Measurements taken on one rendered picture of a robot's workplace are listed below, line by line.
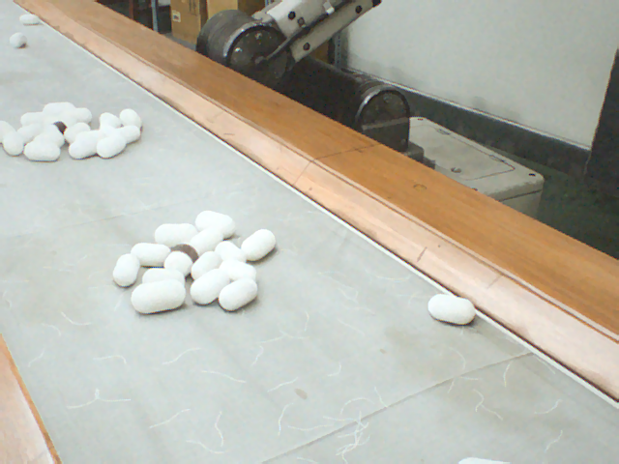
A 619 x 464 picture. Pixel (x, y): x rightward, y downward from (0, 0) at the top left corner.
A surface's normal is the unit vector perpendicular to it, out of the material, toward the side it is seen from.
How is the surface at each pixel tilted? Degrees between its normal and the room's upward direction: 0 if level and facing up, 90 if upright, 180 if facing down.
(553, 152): 90
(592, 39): 90
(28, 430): 0
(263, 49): 89
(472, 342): 0
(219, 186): 0
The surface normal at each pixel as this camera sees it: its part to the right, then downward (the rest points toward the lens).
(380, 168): 0.02, -0.88
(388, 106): 0.48, 0.41
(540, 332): -0.58, -0.44
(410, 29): -0.78, 0.30
